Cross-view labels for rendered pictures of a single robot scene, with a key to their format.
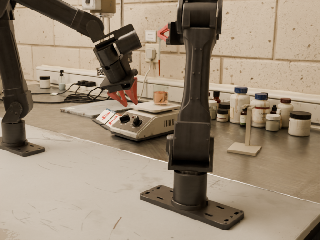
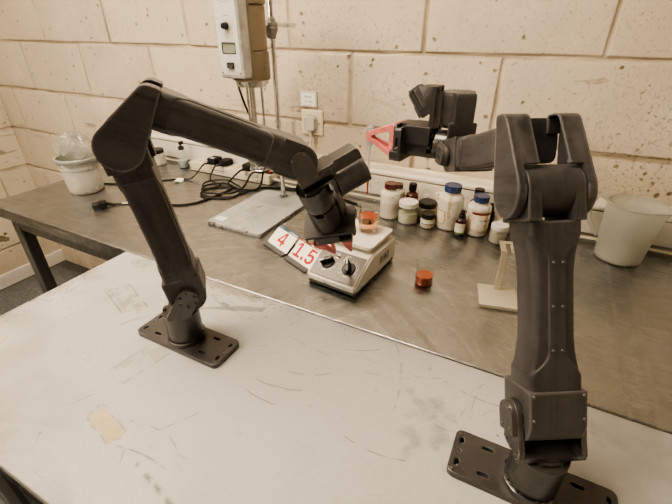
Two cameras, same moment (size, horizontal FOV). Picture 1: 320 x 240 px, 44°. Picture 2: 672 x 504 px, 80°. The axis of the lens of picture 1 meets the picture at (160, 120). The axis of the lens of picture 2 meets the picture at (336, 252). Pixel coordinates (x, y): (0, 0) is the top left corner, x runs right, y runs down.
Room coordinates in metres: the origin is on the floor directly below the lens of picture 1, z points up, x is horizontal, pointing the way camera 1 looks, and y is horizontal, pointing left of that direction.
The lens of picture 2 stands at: (0.46, 0.25, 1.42)
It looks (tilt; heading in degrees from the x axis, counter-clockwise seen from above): 30 degrees down; 348
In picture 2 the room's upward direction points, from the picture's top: straight up
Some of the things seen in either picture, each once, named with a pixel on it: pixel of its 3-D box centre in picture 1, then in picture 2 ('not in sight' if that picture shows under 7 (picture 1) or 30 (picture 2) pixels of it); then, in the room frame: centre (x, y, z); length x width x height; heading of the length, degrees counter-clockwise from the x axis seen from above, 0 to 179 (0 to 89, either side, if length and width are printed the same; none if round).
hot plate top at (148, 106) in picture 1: (155, 106); (360, 233); (1.28, 0.02, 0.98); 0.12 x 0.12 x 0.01; 46
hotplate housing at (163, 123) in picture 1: (149, 120); (355, 254); (1.26, 0.04, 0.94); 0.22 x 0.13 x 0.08; 136
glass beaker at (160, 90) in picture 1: (159, 94); (367, 217); (1.28, 0.00, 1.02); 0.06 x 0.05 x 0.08; 126
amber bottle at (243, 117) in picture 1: (245, 115); (461, 222); (1.38, -0.30, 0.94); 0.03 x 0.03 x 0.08
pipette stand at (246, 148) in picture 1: (245, 128); (502, 274); (1.08, -0.24, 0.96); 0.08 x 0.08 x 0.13; 64
